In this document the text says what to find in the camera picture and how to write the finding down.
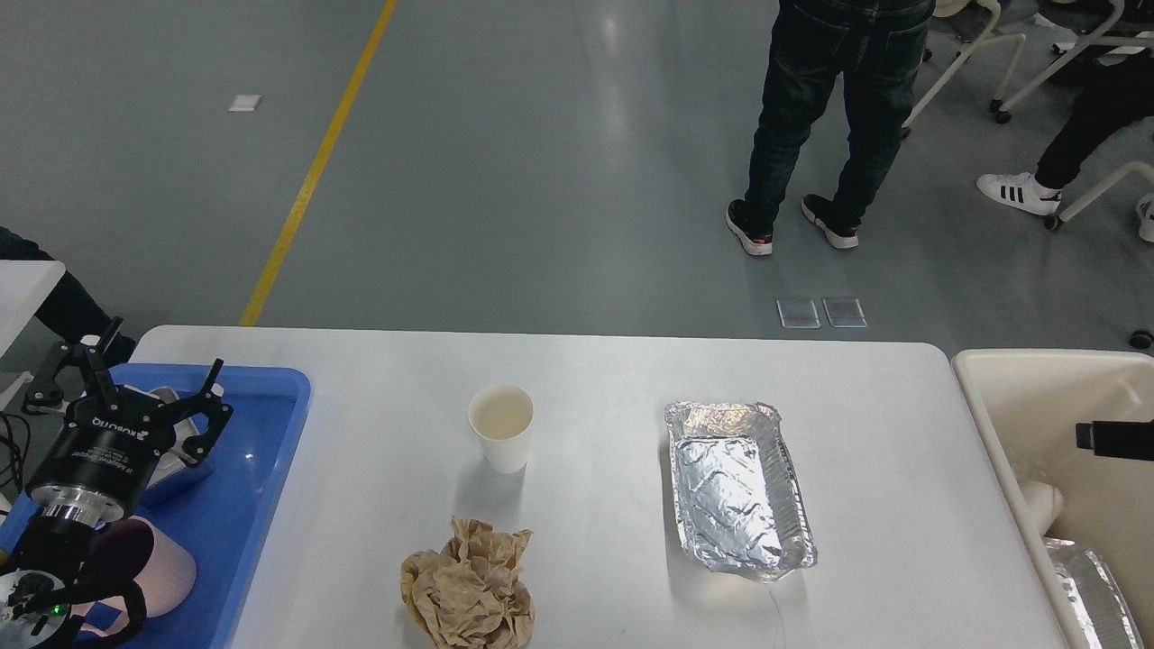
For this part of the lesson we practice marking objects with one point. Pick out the blue plastic tray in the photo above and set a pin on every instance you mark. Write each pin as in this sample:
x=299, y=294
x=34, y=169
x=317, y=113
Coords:
x=222, y=519

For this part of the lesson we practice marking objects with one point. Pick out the beige plastic bin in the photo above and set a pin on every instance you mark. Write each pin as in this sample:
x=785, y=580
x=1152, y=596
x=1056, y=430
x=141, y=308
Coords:
x=1026, y=404

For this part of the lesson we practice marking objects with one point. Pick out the floor outlet plate left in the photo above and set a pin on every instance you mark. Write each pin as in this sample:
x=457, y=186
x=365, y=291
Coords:
x=798, y=313

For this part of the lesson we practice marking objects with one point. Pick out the seated person leg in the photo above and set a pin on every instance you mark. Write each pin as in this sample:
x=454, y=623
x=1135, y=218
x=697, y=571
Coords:
x=1114, y=98

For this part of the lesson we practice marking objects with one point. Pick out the floor outlet plate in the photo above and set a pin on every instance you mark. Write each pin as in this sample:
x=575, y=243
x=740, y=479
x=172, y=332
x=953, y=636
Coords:
x=844, y=312
x=798, y=313

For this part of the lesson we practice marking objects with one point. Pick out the foil tray in bin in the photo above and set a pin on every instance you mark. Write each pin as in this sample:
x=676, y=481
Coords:
x=1093, y=596

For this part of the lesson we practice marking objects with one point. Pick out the person in dark jeans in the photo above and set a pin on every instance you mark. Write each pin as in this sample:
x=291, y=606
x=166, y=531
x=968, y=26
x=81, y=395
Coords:
x=69, y=310

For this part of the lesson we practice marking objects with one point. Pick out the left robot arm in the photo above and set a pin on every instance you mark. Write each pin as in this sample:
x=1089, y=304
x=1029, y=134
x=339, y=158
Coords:
x=41, y=586

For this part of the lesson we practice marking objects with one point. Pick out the floor outlet plate right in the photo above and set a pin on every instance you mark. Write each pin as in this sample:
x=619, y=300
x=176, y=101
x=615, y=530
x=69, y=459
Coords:
x=844, y=312

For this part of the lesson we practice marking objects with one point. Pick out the white paper cup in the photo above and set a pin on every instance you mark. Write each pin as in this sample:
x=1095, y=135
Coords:
x=502, y=416

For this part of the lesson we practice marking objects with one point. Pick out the white side table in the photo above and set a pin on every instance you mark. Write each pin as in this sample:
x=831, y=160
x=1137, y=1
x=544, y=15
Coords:
x=24, y=287

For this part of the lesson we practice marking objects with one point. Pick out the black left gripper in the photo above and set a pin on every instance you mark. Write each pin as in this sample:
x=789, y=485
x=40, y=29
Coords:
x=109, y=446

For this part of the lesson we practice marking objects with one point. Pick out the pink mug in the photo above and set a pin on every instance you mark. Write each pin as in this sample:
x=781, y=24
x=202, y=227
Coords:
x=134, y=549

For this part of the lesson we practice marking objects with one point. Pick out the aluminium foil tray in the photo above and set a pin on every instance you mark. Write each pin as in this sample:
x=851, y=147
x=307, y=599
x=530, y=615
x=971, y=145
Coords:
x=738, y=505

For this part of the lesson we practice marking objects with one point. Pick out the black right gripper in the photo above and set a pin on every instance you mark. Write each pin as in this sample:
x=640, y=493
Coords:
x=1117, y=440

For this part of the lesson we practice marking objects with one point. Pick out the crumpled brown paper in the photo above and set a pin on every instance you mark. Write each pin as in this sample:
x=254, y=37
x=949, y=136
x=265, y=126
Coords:
x=470, y=594

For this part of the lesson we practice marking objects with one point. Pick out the white office chair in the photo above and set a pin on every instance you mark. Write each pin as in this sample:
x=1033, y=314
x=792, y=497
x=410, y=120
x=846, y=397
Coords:
x=974, y=25

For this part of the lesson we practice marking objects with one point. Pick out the white chair at right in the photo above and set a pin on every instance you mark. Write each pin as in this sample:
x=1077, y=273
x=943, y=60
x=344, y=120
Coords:
x=1140, y=339

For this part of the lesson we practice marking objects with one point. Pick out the steel rectangular container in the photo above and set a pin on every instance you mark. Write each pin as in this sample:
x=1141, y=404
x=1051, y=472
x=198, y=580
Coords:
x=173, y=476

